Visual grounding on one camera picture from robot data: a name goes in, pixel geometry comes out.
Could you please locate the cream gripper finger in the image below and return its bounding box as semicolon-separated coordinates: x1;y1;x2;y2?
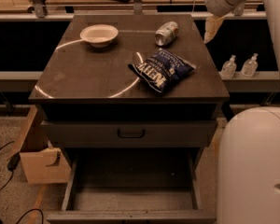
203;15;225;43

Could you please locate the silver 7up soda can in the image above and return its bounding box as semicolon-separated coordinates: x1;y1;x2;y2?
155;21;179;47

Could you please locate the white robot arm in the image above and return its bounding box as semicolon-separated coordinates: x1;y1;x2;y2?
204;0;280;224

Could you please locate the dark grey drawer cabinet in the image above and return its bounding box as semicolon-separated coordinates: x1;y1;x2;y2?
28;13;231;224

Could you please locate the open grey middle drawer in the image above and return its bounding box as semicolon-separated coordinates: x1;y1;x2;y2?
47;148;216;224

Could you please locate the closed grey top drawer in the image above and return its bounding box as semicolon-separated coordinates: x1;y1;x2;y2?
41;120;217;148

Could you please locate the clear sanitizer bottle left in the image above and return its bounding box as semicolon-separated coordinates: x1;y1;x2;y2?
221;55;237;78

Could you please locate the clear sanitizer bottle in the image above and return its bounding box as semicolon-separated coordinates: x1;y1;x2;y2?
221;55;237;78
241;53;258;77

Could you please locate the clear sanitizer bottle right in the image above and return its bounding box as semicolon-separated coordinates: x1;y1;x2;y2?
241;53;258;77

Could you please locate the blue chip bag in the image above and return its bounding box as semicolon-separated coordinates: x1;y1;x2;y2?
128;49;196;93

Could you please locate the white paper bowl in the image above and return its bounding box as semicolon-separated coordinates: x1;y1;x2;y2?
80;24;119;48

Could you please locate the black power adapter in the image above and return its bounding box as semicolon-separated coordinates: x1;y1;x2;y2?
7;153;21;171

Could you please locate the grey metal rail frame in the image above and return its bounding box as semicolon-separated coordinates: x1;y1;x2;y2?
0;0;269;21

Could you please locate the black floor cable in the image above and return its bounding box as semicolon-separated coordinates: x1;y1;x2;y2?
0;123;45;224

